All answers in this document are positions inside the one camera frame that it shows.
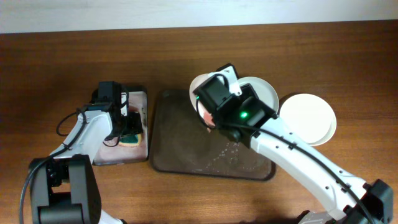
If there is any pale green plate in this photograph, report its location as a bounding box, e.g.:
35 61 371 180
238 77 279 113

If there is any white plate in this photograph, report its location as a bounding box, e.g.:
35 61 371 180
279 93 337 146
189 72 215 128

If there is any green yellow sponge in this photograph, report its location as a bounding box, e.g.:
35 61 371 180
119 134 142 147

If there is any white plate front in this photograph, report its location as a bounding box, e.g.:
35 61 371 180
279 93 337 146

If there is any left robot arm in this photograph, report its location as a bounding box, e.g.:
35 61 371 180
19 82 147 224

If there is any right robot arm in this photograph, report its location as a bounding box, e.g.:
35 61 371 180
190 73 394 223

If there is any small black tray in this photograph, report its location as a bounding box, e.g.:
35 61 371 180
93 87 149 166

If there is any large brown tray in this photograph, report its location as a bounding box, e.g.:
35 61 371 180
149 90 276 181

